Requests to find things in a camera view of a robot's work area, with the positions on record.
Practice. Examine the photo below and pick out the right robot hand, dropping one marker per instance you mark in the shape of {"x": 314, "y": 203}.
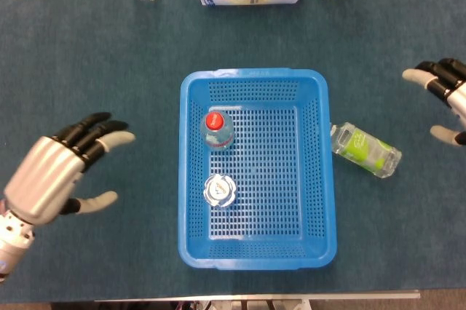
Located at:
{"x": 442, "y": 77}

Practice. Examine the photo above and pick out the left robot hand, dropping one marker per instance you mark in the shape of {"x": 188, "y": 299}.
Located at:
{"x": 43, "y": 175}

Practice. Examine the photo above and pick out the green label square bottle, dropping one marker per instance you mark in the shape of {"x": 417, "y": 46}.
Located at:
{"x": 364, "y": 148}

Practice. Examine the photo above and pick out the clear ribbed white cap bottle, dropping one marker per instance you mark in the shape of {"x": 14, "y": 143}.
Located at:
{"x": 219, "y": 190}

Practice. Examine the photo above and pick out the red cap water bottle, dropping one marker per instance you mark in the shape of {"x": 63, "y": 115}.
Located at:
{"x": 216, "y": 122}

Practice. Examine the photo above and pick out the blue perforated plastic basket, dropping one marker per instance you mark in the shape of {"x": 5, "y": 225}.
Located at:
{"x": 255, "y": 197}

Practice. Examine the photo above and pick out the teal felt table mat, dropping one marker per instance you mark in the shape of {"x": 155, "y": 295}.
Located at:
{"x": 91, "y": 51}

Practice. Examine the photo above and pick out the metal table edge strip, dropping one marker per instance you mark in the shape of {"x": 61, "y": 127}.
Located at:
{"x": 255, "y": 294}

